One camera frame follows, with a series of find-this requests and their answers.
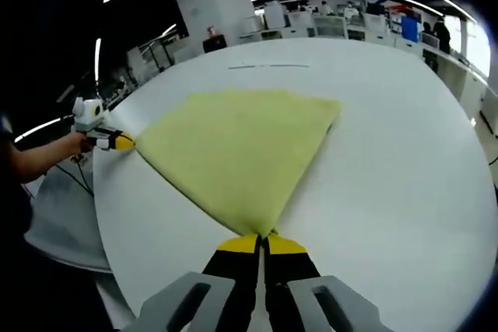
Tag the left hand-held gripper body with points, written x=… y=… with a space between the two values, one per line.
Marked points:
x=88 y=112

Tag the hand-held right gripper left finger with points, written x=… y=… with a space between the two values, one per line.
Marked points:
x=229 y=289

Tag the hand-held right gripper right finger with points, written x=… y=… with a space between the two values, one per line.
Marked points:
x=292 y=289

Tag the yellow blue grey garment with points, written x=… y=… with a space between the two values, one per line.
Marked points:
x=233 y=153

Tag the person's left hand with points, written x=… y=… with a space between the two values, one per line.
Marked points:
x=79 y=141

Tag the grey mesh office chair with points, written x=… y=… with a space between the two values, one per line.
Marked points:
x=62 y=223

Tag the person's dark clothing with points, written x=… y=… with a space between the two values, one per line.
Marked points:
x=11 y=200

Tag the small black cabinet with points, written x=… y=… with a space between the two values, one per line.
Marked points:
x=214 y=44

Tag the orange bottle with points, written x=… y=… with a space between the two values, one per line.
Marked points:
x=212 y=31

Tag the white square pillar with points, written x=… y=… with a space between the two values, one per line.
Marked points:
x=214 y=1

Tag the long white counter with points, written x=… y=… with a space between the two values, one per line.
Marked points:
x=459 y=75

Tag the blue container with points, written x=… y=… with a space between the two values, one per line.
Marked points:
x=409 y=28

